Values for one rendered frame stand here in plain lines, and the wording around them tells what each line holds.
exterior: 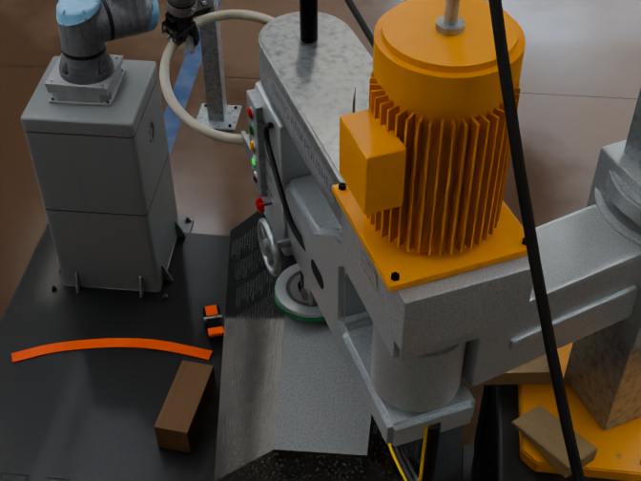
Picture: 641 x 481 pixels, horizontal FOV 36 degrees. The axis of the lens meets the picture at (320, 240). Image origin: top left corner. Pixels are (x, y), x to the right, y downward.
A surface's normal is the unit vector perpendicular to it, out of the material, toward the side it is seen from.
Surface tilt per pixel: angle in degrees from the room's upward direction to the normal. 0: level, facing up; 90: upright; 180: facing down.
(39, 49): 0
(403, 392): 90
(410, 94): 90
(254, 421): 45
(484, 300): 90
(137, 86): 0
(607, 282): 90
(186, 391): 0
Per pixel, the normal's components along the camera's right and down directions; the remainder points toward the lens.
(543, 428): -0.11, -0.82
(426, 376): 0.09, 0.68
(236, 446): -0.71, -0.53
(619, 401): 0.40, 0.63
